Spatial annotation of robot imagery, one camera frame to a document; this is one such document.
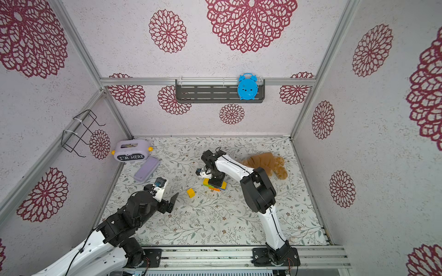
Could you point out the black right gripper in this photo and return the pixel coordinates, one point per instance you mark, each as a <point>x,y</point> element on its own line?
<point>214,177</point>

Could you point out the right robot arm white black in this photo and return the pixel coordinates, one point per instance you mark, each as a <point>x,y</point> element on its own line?
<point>259,195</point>

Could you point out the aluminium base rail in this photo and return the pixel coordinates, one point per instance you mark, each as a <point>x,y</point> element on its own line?
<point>243,257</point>

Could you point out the purple pencil case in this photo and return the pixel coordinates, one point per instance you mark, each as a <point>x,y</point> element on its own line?
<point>147,169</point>

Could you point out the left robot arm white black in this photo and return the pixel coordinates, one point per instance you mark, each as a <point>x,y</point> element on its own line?
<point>111,245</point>

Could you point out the grey wall shelf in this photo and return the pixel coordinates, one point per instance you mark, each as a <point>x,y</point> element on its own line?
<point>215,94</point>

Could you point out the brown plush teddy bear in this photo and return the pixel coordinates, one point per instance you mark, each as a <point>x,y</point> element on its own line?
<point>271,163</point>

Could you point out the purple toy radio clock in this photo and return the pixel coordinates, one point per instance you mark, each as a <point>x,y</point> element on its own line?
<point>132,150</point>

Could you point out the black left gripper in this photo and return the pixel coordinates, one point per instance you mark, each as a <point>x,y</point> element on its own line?
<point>164,207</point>

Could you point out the blue alarm clock toy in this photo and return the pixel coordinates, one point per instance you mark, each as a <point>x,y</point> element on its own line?
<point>247,86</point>

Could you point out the yellow square lego brick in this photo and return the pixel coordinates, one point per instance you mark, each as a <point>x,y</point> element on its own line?
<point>191,193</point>

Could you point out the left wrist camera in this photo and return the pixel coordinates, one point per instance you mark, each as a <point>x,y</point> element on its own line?
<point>159,188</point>

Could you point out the black wire wall rack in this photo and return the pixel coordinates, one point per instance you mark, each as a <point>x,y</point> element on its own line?
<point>71,138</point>

